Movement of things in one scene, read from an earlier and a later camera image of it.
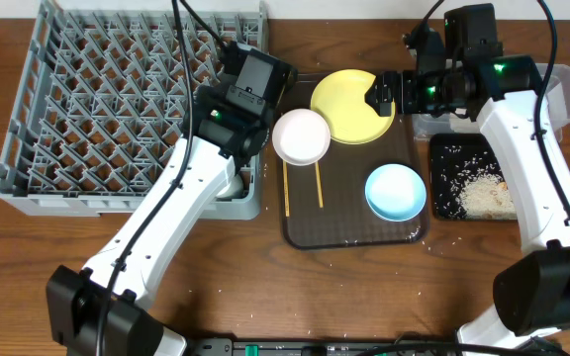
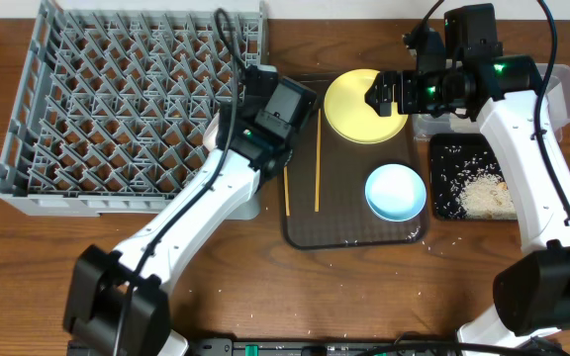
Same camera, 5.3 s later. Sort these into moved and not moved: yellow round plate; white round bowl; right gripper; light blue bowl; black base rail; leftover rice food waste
Moved: yellow round plate; white round bowl
Not moved: black base rail; light blue bowl; leftover rice food waste; right gripper
